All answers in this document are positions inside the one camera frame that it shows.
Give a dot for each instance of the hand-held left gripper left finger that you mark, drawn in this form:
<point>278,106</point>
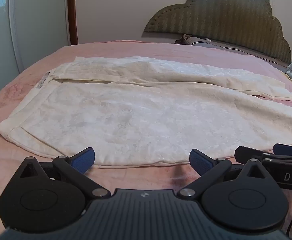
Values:
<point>84,160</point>

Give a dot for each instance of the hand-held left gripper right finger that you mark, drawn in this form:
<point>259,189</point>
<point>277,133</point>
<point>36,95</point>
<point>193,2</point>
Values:
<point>200,161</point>

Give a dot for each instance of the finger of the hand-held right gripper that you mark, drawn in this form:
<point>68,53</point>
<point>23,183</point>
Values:
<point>287,149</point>
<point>247,152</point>

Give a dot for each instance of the cream white pants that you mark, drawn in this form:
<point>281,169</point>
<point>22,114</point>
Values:
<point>136,115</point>

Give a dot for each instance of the grey pillow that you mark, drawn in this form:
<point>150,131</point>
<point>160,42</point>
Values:
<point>226,45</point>

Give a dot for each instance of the pink bed blanket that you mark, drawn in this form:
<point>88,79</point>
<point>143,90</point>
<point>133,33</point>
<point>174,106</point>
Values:
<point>141,48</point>

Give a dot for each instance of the olive padded headboard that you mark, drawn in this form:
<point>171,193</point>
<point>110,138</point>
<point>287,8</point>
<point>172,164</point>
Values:
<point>223,17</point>

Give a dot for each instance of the pale green wardrobe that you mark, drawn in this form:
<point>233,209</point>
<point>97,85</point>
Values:
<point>35,25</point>

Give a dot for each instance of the brown wooden wardrobe frame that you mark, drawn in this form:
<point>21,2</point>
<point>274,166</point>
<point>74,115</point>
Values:
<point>72,12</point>

